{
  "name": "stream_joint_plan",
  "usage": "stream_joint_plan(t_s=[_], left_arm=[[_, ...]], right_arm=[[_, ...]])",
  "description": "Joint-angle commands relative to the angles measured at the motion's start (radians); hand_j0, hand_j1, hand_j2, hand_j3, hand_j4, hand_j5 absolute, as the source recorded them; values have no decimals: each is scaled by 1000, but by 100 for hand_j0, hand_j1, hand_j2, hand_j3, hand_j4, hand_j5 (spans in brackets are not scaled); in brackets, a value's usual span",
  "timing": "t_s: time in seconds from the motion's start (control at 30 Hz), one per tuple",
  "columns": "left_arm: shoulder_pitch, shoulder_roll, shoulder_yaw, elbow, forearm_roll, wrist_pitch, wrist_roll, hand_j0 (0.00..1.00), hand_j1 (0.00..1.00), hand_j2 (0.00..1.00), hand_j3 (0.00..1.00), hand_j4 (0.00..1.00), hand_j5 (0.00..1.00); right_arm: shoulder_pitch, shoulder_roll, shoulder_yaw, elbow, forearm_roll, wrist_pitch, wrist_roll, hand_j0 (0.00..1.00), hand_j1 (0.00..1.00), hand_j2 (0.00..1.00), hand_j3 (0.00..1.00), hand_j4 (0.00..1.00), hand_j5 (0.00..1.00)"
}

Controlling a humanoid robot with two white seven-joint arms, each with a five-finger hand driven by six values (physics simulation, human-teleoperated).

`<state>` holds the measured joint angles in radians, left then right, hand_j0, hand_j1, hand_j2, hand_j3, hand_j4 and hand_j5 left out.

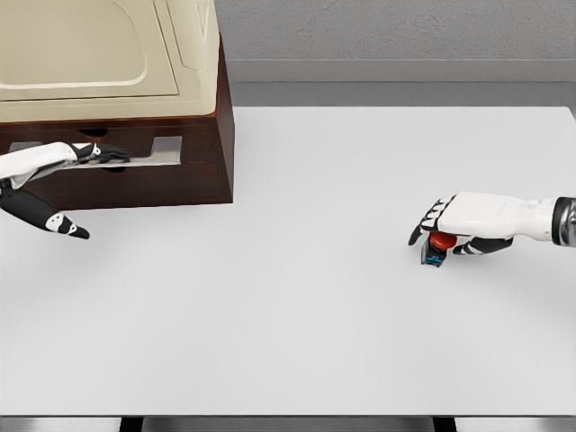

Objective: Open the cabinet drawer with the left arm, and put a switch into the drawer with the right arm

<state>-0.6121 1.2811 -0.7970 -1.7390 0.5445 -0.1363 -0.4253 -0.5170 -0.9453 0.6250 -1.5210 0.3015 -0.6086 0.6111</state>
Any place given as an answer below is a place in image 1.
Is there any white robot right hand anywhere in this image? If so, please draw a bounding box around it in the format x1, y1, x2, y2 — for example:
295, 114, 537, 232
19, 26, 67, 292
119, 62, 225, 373
407, 193, 527, 257

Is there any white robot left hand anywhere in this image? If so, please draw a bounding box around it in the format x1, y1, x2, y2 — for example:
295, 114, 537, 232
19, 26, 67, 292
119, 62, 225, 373
0, 140, 133, 241

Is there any silver drawer handle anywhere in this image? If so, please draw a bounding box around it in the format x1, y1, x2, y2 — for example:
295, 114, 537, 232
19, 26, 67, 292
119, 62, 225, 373
8, 136, 185, 172

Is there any plain brown wooden drawer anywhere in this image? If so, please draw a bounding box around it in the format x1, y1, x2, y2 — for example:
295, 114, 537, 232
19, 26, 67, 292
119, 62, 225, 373
25, 161, 225, 205

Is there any red button black switch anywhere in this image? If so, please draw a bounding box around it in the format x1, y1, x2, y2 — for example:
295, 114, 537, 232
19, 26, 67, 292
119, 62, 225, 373
420, 229, 456, 268

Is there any brown drawer with silver handle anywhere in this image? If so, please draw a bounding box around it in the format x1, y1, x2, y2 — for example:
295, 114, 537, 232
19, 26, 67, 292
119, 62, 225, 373
0, 124, 219, 167

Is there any brown cabinet with cream top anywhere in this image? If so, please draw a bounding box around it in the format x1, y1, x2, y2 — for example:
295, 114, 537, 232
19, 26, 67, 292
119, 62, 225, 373
0, 0, 237, 213

